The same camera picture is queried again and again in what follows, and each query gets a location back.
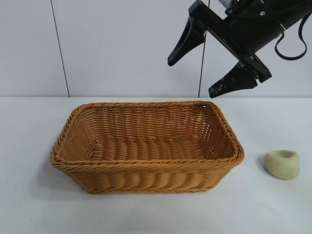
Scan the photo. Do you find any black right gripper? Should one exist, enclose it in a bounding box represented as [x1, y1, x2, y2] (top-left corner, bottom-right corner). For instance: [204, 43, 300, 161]
[167, 0, 286, 99]

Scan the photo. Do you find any brown woven wicker basket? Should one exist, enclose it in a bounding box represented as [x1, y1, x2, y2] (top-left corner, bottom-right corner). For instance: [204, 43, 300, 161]
[50, 100, 245, 195]

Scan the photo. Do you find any pale yellow egg yolk pastry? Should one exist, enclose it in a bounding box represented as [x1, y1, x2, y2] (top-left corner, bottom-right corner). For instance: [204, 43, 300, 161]
[264, 149, 300, 180]

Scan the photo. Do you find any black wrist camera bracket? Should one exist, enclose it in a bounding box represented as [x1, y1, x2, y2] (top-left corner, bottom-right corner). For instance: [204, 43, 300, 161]
[219, 0, 269, 16]

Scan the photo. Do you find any black looped cable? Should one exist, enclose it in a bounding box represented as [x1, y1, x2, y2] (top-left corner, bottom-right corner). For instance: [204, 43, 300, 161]
[274, 14, 308, 60]

